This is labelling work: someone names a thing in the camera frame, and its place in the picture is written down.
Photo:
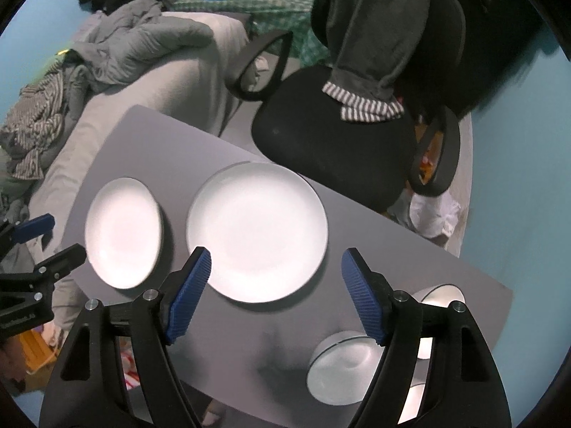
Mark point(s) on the black fluffy coat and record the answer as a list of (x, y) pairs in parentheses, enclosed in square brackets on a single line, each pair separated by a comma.
[(490, 31)]

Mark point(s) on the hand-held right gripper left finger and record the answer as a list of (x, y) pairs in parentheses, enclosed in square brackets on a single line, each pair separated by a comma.
[(189, 294)]

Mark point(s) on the orange wooden crate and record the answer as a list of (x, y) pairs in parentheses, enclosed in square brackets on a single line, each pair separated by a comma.
[(38, 350)]

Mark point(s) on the striped grey shirt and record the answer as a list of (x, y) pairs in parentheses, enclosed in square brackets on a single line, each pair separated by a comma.
[(40, 116)]

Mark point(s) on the striped grey white cloth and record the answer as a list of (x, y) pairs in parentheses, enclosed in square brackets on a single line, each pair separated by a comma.
[(361, 107)]

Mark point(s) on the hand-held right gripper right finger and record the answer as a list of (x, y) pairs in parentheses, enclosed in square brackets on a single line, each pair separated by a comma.
[(363, 298)]

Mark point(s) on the grey puffer jacket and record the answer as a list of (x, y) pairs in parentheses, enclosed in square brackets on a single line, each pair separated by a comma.
[(134, 40)]

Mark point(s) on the large white plate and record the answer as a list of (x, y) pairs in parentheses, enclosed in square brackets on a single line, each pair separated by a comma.
[(258, 227)]

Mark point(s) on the green checkered tablecloth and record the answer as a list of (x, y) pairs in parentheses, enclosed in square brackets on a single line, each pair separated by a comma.
[(276, 9)]

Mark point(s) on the white crumpled bag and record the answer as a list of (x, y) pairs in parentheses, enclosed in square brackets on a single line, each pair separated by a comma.
[(435, 214)]

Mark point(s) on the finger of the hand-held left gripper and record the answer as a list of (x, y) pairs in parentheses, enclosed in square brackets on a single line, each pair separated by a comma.
[(33, 227), (62, 261)]

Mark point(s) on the small white plate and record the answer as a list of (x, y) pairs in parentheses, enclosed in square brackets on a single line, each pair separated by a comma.
[(122, 232)]

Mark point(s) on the grey sofa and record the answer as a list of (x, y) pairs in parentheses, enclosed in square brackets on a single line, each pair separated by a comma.
[(178, 84)]

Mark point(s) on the dark grey towel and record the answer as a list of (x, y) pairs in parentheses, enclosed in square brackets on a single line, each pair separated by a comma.
[(379, 31)]

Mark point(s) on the black office chair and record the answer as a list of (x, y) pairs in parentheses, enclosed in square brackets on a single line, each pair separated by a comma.
[(334, 142)]

